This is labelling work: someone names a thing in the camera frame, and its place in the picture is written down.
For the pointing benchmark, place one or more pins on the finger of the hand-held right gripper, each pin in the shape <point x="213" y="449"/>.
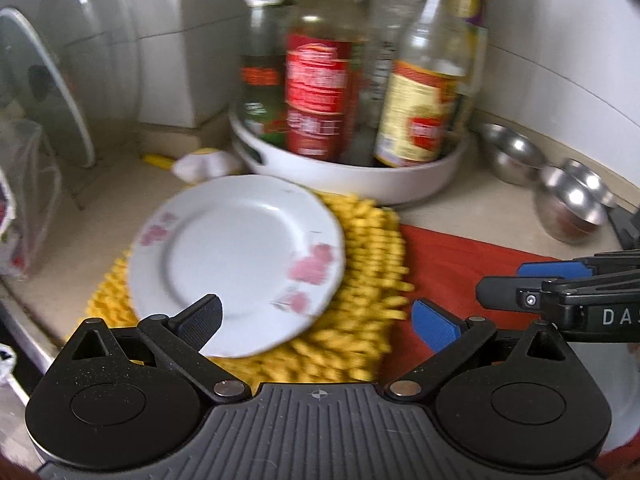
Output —
<point x="505" y="294"/>
<point x="555" y="268"/>

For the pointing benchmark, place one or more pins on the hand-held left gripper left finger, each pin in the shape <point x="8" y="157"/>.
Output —
<point x="200" y="321"/>

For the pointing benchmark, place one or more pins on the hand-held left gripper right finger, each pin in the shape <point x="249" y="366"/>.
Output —
<point x="436" y="326"/>

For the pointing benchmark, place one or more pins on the stainless steel bowl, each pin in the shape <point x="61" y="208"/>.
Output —
<point x="595" y="180"/>
<point x="570" y="205"/>
<point x="510" y="152"/>

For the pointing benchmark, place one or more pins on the white plate with pink flowers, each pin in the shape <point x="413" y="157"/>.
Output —
<point x="240" y="250"/>

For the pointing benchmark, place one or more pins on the red mat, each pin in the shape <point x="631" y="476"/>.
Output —
<point x="450" y="270"/>

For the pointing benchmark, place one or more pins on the yellow chenille mat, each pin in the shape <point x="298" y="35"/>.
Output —
<point x="370" y="260"/>

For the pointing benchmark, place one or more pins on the white round tray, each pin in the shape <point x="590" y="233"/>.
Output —
<point x="320" y="175"/>

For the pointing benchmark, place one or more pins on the clear bottle yellow label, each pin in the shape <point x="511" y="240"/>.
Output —
<point x="420" y="105"/>

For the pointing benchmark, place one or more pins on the clear plastic bag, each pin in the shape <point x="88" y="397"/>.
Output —
<point x="25" y="195"/>

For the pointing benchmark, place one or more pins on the green glass bottle orange label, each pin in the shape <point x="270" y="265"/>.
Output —
<point x="260" y="75"/>

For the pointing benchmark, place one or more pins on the clear empty glass bottle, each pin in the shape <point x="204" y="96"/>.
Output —
<point x="382" y="60"/>

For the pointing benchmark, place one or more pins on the red label bottle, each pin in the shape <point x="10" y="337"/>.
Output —
<point x="317" y="80"/>

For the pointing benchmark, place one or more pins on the purple and yellow label bottle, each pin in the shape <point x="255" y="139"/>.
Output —
<point x="477" y="5"/>

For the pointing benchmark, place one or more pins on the glass pot lid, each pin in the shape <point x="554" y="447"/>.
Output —
<point x="100" y="35"/>
<point x="35" y="90"/>

